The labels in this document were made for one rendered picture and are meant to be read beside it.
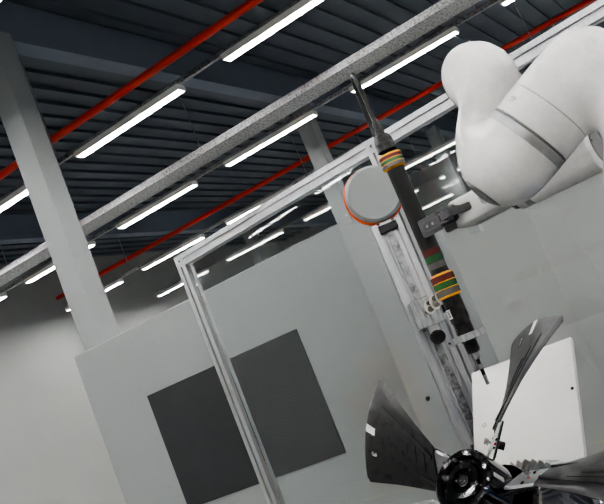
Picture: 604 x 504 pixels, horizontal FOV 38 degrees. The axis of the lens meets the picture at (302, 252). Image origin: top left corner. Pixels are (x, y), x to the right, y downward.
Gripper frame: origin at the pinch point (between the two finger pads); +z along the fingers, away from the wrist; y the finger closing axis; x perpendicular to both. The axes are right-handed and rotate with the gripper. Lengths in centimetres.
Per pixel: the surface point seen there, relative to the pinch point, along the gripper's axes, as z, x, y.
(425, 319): 37, -13, 46
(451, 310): 3.2, -15.0, -2.2
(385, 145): 2.3, 17.1, -2.0
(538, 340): -2.8, -26.0, 12.7
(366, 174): 42, 28, 56
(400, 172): 2.0, 11.5, -1.5
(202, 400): 215, -5, 138
